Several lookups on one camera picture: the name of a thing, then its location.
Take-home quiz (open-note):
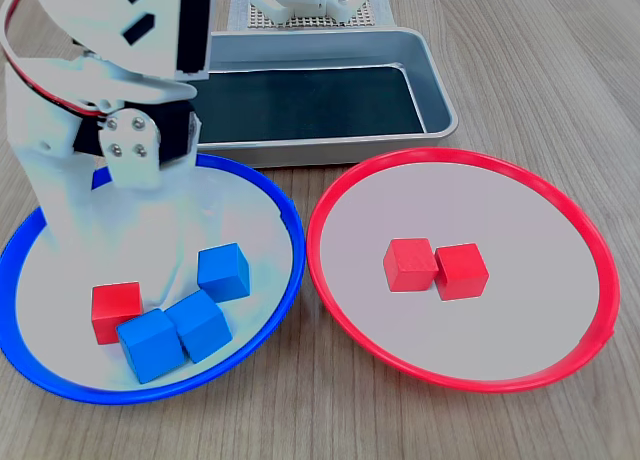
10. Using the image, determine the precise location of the red wooden cube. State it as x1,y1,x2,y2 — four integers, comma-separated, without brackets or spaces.
382,237,441,294
433,242,490,302
91,281,145,346

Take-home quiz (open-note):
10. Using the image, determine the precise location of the blue wooden cube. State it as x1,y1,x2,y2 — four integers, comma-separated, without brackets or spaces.
164,289,235,365
116,308,187,385
197,242,251,304

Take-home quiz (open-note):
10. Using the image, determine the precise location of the blue-rimmed white plate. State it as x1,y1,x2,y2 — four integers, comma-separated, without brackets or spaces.
0,152,307,406

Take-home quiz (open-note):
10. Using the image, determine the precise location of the black mat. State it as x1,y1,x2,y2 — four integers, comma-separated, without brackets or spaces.
197,65,426,145

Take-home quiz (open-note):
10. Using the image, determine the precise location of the steel tray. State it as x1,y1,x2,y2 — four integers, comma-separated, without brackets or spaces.
197,27,460,169

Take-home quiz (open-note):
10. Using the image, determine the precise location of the red-rimmed white plate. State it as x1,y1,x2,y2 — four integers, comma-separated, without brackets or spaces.
305,147,621,395

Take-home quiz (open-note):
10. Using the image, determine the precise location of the red white black cable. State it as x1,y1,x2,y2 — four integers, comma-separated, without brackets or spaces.
0,0,112,124

